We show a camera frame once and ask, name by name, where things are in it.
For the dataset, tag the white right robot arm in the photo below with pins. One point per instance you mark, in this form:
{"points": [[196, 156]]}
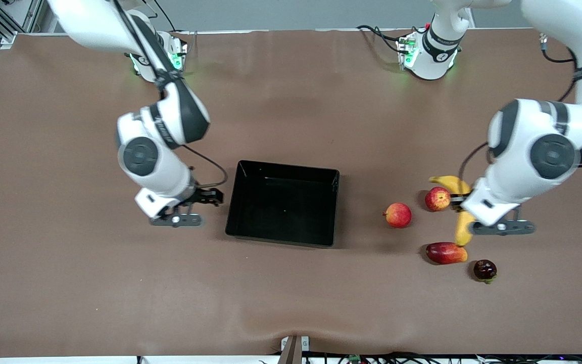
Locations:
{"points": [[142, 156]]}

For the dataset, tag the brown table mat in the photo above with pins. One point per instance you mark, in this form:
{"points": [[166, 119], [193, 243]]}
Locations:
{"points": [[170, 278]]}

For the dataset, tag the red mango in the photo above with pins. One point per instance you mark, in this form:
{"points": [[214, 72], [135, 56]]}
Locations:
{"points": [[446, 253]]}

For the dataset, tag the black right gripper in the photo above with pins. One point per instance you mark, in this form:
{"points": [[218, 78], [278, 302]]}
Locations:
{"points": [[203, 195]]}

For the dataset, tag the black rectangular plastic box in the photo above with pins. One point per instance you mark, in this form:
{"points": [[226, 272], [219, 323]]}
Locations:
{"points": [[281, 202]]}

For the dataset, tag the red apple left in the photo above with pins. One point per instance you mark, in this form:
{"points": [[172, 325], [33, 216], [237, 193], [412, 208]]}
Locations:
{"points": [[398, 215]]}

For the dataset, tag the dark purple mangosteen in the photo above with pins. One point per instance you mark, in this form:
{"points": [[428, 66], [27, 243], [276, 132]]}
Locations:
{"points": [[485, 269]]}

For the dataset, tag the yellow banana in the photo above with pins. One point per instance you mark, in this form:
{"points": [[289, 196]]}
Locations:
{"points": [[464, 230]]}

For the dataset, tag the metal table clamp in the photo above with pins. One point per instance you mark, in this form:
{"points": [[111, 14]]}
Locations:
{"points": [[295, 351]]}

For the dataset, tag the red yellow apple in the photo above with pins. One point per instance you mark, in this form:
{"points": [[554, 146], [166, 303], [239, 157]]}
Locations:
{"points": [[437, 198]]}

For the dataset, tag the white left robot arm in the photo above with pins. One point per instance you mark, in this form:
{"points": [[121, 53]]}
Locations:
{"points": [[548, 151]]}

